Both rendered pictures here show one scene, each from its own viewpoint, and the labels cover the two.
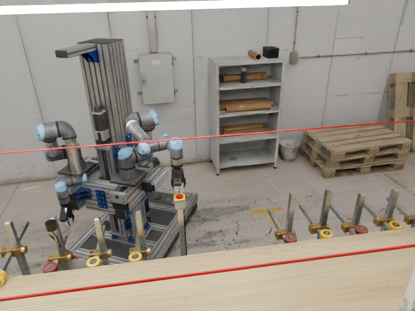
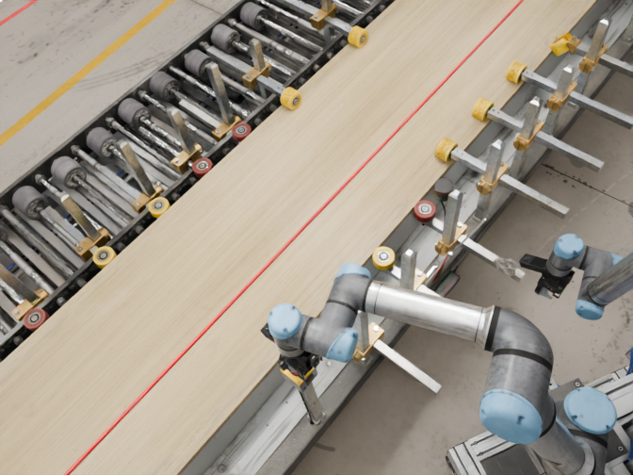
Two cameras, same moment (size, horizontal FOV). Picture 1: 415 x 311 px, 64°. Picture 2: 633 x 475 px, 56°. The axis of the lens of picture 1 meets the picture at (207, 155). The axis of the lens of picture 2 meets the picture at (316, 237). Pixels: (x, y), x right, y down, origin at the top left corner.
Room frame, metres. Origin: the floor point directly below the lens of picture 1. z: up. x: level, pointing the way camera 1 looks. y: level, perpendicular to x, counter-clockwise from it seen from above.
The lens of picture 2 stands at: (2.23, -0.01, 2.76)
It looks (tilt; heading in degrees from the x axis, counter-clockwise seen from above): 59 degrees down; 148
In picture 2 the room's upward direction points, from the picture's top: 11 degrees counter-clockwise
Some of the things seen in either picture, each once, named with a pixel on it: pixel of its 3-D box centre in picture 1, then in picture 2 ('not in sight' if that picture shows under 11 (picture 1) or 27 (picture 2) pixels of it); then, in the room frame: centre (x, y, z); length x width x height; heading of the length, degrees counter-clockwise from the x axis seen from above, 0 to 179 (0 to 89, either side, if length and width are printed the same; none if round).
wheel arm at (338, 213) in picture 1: (344, 221); not in sight; (1.94, -1.00, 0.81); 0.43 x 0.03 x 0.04; 8
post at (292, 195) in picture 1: (289, 221); not in sight; (1.81, -0.55, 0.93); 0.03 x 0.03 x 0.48; 8
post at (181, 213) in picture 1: (182, 234); (309, 399); (1.71, 0.18, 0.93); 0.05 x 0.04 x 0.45; 98
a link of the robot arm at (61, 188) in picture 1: (61, 190); (567, 252); (1.96, 1.02, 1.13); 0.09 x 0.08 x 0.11; 25
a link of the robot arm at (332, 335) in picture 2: (166, 142); (332, 333); (1.81, 0.24, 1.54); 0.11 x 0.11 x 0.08; 28
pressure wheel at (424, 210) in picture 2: (51, 273); (424, 216); (1.46, 0.95, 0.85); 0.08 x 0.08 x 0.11
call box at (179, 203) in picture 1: (180, 202); (300, 372); (1.71, 0.18, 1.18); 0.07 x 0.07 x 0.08; 8
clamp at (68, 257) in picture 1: (60, 258); (449, 238); (1.59, 0.95, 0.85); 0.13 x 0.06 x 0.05; 98
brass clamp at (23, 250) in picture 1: (14, 250); (492, 178); (1.56, 1.20, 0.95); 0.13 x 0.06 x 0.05; 98
